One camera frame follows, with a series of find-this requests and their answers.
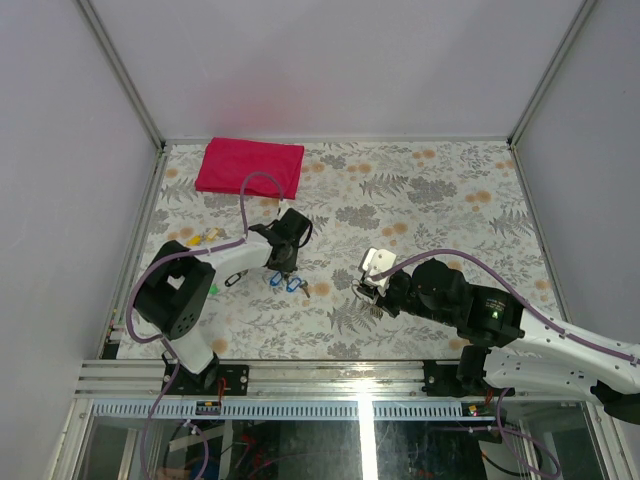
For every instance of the yellow tagged key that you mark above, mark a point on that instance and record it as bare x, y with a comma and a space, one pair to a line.
193, 241
212, 234

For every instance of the blue tagged key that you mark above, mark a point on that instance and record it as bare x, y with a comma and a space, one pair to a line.
297, 284
276, 279

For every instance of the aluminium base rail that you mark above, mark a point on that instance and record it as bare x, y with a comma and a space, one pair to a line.
279, 379

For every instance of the metal keyring with clips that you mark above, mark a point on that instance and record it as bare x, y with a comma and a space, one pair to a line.
367, 304

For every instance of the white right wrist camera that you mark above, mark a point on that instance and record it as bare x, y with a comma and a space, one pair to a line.
374, 263

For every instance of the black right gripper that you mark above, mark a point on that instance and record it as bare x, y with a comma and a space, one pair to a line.
384, 302

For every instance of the folded pink cloth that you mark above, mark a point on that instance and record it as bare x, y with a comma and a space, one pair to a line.
227, 162

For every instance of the black tagged key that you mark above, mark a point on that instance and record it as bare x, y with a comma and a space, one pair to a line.
235, 278

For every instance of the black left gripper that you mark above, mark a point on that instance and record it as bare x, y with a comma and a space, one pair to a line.
290, 266

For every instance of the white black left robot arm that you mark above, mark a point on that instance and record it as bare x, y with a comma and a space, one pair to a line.
171, 294

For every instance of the white slotted cable duct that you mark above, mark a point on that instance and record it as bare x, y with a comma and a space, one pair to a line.
291, 410

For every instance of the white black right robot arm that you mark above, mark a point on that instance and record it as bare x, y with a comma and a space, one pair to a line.
511, 346

